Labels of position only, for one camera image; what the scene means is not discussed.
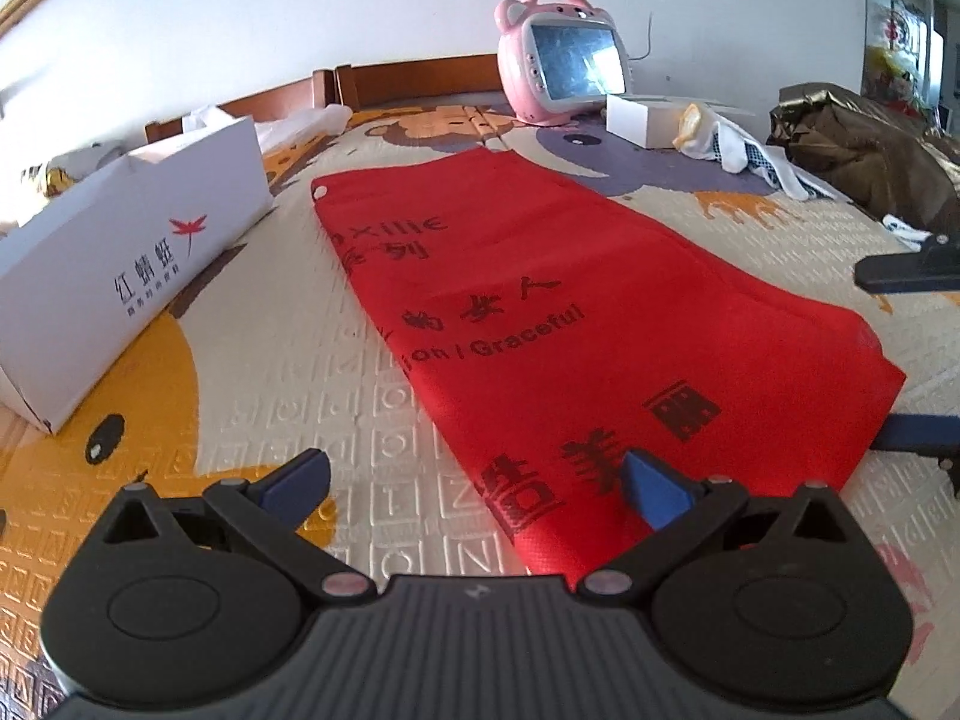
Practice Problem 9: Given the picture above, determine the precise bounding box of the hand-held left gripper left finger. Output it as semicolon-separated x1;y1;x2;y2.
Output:
103;448;376;601

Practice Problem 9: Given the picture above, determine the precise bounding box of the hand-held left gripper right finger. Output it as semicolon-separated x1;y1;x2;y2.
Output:
577;448;863;602

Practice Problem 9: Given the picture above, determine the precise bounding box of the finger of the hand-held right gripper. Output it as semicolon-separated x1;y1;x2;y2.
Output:
855;235;960;292
874;412;960;496

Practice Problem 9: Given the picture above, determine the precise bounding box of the red shopping bag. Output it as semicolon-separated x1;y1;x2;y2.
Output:
311;146;908;578

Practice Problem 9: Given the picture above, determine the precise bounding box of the white shoe box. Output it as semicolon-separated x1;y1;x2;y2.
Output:
0;116;280;436

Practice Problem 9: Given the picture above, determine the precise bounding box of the clear plastic bag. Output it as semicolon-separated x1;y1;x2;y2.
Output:
184;103;353;160

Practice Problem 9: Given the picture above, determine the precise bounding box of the filled white plastic bag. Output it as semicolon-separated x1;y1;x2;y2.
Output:
19;142;132;200

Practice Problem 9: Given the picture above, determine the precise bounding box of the brown shiny jacket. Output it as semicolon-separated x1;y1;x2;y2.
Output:
766;81;960;233

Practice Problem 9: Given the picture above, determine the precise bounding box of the white blue cloth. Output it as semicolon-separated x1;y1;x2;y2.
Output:
671;101;852;202

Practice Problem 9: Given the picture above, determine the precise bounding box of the small white carton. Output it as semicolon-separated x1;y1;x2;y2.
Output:
605;94;755;149

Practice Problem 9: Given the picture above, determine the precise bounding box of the wooden headboard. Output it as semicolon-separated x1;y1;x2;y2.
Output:
146;52;507;143

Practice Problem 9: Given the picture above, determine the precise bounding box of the pink bear tablet toy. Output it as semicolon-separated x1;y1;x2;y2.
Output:
496;0;631;121

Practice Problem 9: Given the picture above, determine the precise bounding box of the white charging cable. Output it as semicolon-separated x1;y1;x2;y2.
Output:
626;0;665;62

